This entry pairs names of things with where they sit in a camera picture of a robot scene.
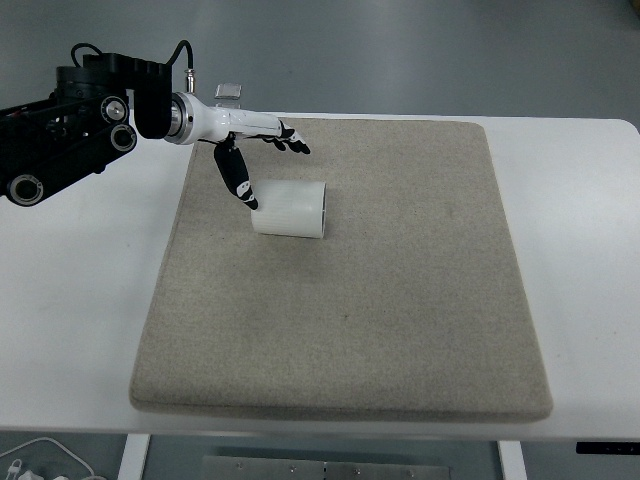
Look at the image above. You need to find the white plug adapter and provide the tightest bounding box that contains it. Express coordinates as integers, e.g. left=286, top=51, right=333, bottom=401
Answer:
left=4, top=458, right=51, bottom=480

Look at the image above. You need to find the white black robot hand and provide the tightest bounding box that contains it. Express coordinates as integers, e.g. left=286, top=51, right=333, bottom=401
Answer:
left=187, top=92, right=312, bottom=212

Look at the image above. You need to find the black table control box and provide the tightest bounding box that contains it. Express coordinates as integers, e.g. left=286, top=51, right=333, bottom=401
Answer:
left=575, top=441, right=640, bottom=456

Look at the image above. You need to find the white table leg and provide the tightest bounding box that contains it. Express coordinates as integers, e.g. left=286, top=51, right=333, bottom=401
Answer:
left=497, top=440, right=526, bottom=480
left=118, top=433, right=151, bottom=480

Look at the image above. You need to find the beige fabric mat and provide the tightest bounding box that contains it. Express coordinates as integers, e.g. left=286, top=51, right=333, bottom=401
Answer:
left=129, top=115, right=555, bottom=426

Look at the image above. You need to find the grey metal plate with screws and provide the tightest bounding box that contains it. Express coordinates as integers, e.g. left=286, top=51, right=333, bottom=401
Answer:
left=201, top=454, right=451, bottom=480

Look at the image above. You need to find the white cable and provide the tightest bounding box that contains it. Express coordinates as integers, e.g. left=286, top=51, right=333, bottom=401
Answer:
left=0, top=436, right=99, bottom=480

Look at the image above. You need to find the white ribbed cup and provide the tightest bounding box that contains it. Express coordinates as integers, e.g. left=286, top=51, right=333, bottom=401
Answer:
left=249, top=178, right=329, bottom=238

